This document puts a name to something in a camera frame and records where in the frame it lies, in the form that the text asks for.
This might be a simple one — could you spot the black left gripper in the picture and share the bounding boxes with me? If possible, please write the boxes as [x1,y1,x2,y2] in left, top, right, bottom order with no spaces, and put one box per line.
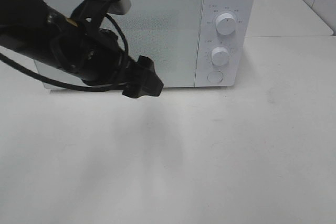
[52,27,164,98]

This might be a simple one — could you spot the round white door button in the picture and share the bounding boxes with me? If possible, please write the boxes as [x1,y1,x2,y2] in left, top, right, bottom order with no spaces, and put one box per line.
[207,71,224,84]

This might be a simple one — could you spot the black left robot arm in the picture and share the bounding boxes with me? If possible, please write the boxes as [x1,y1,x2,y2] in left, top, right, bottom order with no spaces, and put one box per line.
[1,0,163,99]

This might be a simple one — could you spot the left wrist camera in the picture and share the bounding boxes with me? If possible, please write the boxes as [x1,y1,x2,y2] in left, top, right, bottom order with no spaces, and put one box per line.
[70,0,131,29]

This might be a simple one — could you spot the white microwave oven body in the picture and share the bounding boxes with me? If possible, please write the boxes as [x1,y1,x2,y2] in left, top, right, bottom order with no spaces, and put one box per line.
[192,0,254,87]

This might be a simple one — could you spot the white dial knob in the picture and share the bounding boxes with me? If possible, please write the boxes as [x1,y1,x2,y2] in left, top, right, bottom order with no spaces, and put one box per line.
[215,12,237,35]
[211,47,230,66]

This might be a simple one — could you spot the white microwave door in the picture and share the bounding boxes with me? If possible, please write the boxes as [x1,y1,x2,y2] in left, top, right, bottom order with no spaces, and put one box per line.
[44,0,203,88]

